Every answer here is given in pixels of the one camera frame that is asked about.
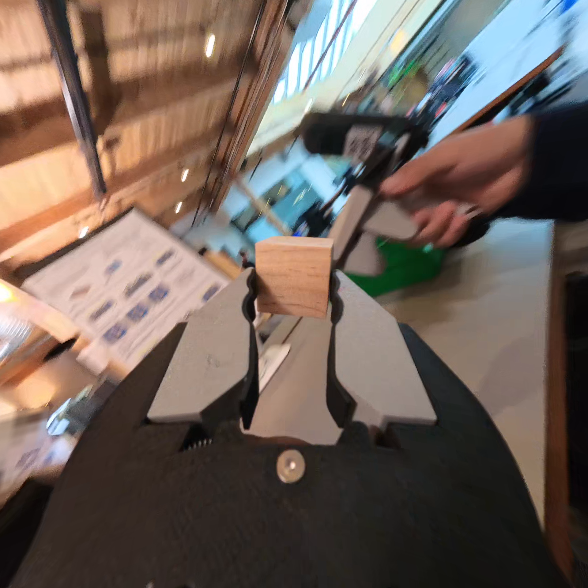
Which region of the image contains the green plastic bin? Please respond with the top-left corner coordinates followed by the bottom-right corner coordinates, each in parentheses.
top-left (344, 235), bottom-right (446, 297)

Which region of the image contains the skylight window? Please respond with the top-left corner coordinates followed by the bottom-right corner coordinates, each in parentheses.
top-left (271, 0), bottom-right (373, 108)

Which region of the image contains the black steel beam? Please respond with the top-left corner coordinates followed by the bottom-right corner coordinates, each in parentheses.
top-left (37, 0), bottom-right (107, 197)

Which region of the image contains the printed instruction sheet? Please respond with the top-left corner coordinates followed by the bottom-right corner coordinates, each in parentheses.
top-left (21, 210), bottom-right (230, 366)

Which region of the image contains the instruction sheet on stand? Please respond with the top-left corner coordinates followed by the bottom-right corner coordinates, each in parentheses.
top-left (14, 204), bottom-right (291, 393)

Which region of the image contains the blue striped wooden cube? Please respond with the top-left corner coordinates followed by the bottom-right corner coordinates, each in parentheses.
top-left (255, 237), bottom-right (334, 319)

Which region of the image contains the person's right hand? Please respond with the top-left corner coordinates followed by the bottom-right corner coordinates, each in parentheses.
top-left (380, 117), bottom-right (537, 249)

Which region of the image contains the person's right forearm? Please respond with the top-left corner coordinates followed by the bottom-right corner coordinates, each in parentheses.
top-left (496, 102), bottom-right (588, 221)

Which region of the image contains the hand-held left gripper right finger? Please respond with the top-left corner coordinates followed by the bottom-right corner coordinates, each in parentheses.
top-left (327, 271), bottom-right (437, 437)

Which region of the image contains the long white table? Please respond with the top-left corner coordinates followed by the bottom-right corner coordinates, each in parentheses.
top-left (429, 0), bottom-right (570, 138)

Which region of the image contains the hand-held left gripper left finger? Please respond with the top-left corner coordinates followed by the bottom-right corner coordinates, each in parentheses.
top-left (147, 269), bottom-right (258, 429)

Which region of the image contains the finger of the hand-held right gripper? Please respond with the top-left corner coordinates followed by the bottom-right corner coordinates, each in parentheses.
top-left (347, 231), bottom-right (386, 277)
top-left (334, 187), bottom-right (374, 265)

